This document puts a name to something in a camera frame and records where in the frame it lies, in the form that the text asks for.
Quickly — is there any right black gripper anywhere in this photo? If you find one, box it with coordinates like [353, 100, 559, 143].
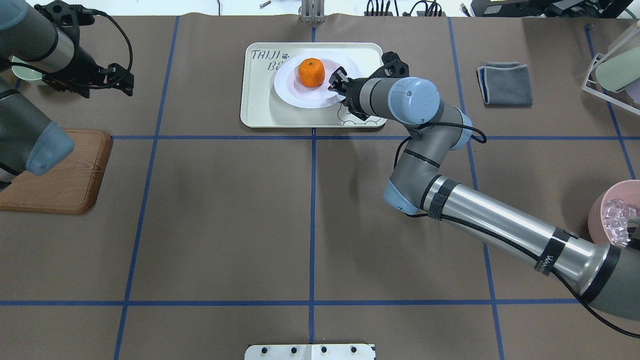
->
[327, 66, 373, 121]

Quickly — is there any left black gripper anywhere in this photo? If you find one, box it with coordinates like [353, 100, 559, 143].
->
[42, 52, 135, 98]

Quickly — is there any orange fruit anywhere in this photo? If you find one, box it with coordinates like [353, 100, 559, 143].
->
[297, 57, 326, 88]

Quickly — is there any white ribbed plate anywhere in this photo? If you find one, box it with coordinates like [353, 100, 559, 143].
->
[273, 50, 361, 109]

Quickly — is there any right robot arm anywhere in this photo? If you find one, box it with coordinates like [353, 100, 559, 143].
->
[328, 67, 640, 321]

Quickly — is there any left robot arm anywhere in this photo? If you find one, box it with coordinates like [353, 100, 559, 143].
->
[0, 0, 135, 191]

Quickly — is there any cream bear tray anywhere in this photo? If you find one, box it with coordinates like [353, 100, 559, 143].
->
[240, 42, 386, 128]

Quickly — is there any brown wooden tray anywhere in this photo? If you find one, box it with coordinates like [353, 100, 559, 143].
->
[0, 129, 114, 215]

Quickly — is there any mint green bowl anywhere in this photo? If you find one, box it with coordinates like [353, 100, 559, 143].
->
[11, 66, 46, 86]

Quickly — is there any folded grey cloth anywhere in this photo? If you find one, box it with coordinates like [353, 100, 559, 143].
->
[476, 61, 533, 107]

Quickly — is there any sage green cup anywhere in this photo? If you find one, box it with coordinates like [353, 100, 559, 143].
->
[595, 47, 640, 92]

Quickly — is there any lilac cup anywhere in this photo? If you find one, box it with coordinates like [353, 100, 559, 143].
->
[624, 79, 640, 104]

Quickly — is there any pink bowl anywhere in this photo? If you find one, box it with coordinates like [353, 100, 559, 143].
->
[587, 180, 640, 249]

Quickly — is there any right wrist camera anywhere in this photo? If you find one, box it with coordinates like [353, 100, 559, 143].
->
[368, 51, 410, 79]

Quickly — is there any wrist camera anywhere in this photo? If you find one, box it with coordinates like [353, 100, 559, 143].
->
[368, 51, 410, 79]
[33, 0, 96, 45]

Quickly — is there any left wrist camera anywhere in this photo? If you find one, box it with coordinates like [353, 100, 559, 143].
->
[33, 0, 96, 45]

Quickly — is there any aluminium frame post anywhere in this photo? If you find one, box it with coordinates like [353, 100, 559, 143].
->
[298, 0, 326, 25]

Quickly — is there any white wire cup rack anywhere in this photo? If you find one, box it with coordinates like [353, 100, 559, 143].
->
[581, 20, 640, 118]

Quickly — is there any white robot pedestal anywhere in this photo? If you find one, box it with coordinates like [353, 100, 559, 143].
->
[244, 343, 377, 360]

